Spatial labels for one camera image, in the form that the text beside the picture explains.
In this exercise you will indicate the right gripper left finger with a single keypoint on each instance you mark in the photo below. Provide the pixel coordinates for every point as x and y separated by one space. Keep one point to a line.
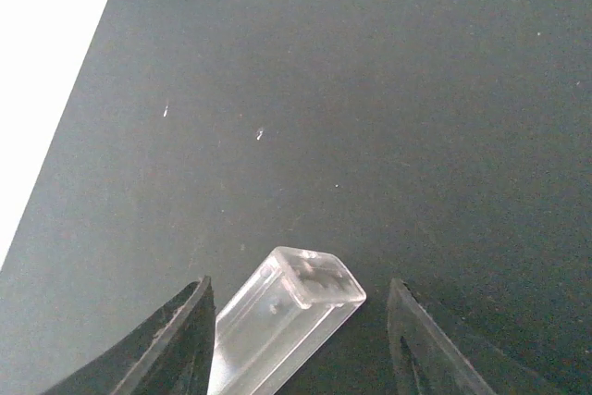
170 352

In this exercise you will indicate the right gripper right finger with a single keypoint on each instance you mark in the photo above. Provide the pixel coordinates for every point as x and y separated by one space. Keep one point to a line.
434 351

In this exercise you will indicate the clear plastic battery box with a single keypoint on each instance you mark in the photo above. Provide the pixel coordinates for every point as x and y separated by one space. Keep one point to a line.
287 309

